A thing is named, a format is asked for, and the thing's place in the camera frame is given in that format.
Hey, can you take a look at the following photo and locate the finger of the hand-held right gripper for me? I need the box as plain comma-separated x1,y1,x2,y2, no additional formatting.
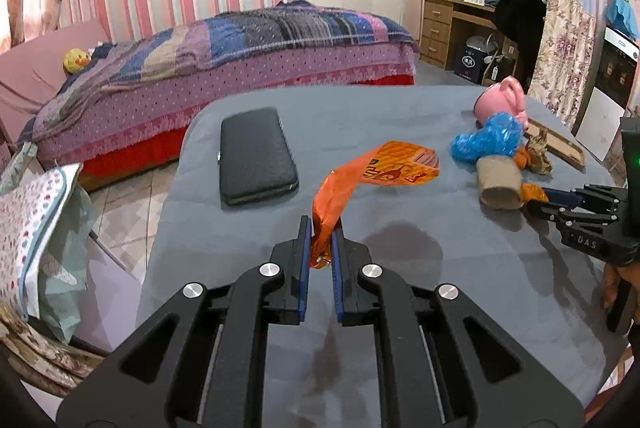
543,184,627,210
524,202,622,230

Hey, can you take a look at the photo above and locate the white appliance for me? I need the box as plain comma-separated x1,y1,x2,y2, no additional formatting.
465,33,501,59

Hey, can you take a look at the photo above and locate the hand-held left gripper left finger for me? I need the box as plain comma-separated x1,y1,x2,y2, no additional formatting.
56,214,313,428

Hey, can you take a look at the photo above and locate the blue floral curtain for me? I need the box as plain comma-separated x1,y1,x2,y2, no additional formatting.
527,0,598,129

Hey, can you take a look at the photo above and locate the white black water dispenser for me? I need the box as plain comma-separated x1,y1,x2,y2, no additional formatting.
570,25,640,159

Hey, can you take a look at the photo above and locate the floral chair cushion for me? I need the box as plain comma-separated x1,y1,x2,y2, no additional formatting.
0,303,106,399

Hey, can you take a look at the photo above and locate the black zip case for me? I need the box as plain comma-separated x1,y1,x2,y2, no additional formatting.
220,106,301,208

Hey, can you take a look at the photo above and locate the polka dot pillow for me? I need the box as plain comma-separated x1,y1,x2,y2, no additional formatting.
0,163,83,319

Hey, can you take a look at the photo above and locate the large tangerine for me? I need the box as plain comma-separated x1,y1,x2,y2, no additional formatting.
520,183,549,205

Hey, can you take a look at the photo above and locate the brown phone case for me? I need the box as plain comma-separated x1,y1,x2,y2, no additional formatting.
525,118,587,169

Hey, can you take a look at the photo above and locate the wooden desk with drawers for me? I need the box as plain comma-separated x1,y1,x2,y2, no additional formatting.
419,0,521,84

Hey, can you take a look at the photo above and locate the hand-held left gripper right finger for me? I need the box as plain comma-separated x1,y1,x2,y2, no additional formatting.
330,227,587,428

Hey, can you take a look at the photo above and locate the purple striped quilt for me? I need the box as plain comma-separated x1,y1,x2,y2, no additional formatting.
20,0,416,144

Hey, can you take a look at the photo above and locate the person's right hand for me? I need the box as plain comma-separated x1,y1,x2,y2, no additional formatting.
601,262,623,310

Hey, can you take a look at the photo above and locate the blue cloth cover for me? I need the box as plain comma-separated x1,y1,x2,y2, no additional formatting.
602,0,640,40

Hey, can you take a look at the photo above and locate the orange snack wrapper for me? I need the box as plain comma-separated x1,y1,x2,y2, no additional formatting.
310,140,442,270

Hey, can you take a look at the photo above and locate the brown wrapper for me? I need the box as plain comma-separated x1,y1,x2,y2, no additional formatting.
524,130,553,175

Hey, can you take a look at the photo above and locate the pale green cloth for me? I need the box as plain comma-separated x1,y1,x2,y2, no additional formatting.
30,183,101,344

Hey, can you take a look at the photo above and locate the grey blue tablecloth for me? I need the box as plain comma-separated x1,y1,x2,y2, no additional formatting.
135,85,631,428

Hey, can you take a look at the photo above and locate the round cardboard tube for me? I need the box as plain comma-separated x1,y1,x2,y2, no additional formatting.
475,156,525,210

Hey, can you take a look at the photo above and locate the yellow duck toy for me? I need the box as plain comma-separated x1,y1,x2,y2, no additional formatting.
63,48,92,75

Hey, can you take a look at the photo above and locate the dark blue bag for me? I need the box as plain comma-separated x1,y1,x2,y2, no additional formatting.
454,45,488,85

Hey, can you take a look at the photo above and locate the pink bed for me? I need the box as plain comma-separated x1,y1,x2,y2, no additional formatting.
0,0,418,189

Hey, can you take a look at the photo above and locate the pink piggy bank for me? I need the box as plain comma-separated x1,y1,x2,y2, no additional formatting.
472,75,531,131

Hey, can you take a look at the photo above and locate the blue plastic bag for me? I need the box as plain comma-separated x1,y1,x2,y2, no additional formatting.
451,112,526,165

